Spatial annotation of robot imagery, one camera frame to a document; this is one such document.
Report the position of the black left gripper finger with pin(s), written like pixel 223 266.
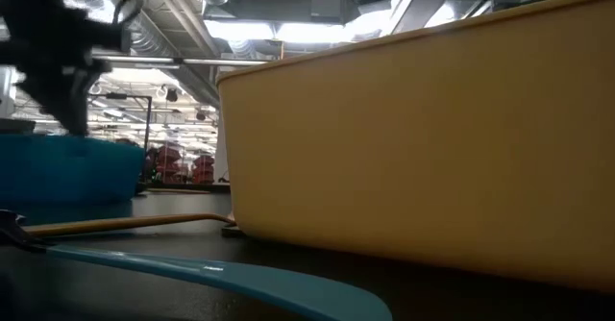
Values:
pixel 79 109

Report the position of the gold spoon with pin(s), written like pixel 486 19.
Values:
pixel 120 223

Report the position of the yellow plastic bin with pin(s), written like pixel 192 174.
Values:
pixel 408 157

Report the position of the dark blue plastic bin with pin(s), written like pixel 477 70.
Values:
pixel 72 172

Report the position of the red storage rack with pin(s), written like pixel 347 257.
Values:
pixel 204 167
pixel 168 162

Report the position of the long ceiling light tube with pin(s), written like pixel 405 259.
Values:
pixel 216 61

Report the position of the bright ceiling light panel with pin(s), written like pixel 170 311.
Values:
pixel 288 32

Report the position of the grey ceiling air unit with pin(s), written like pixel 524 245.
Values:
pixel 327 6

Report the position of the black gantry frame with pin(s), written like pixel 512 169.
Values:
pixel 148 119

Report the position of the ribbed silver ceiling duct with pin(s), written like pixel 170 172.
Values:
pixel 144 37

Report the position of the grey angled ceiling duct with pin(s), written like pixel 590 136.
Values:
pixel 423 4

